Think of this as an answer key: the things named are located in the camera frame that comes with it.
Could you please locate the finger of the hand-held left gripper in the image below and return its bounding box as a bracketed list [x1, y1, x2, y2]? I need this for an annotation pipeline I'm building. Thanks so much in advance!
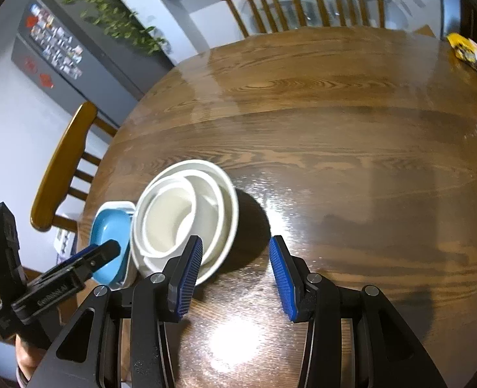
[71, 239, 122, 280]
[56, 244, 102, 268]

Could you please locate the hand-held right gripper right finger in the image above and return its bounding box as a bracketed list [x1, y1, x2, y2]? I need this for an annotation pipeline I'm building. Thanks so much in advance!
[269, 235, 445, 388]

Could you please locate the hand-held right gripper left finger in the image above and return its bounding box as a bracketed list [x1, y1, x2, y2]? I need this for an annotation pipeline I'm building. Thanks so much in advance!
[28, 234, 204, 388]

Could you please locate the blue dish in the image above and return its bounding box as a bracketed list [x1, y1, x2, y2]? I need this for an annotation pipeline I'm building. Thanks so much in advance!
[91, 206, 134, 286]

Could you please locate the white straight-sided cup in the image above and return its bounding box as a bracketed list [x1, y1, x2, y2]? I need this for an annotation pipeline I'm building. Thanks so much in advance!
[145, 187, 197, 256]

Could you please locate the medium white bowl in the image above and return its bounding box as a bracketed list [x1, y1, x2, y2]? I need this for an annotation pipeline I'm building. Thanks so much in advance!
[140, 171, 228, 265]

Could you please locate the large white bowl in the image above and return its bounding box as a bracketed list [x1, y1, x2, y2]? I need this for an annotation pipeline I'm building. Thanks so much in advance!
[134, 159, 239, 287]

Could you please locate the person's left hand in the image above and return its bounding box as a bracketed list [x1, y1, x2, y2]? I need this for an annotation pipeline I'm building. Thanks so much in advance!
[15, 331, 48, 372]

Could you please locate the pile of small boxes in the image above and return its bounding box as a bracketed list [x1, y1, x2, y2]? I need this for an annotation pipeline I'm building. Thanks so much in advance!
[53, 227, 78, 259]

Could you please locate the grey refrigerator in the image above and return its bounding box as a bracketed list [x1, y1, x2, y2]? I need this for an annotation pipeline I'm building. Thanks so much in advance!
[11, 0, 178, 126]

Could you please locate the cluster of fridge photos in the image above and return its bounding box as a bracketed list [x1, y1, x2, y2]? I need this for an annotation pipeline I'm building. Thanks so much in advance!
[28, 4, 83, 79]

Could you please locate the long hanging green vine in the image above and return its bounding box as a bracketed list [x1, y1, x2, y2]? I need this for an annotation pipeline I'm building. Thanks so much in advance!
[40, 0, 170, 55]

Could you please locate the yellow snack packet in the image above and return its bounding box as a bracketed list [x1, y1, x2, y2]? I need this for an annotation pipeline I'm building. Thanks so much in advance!
[447, 33, 477, 67]

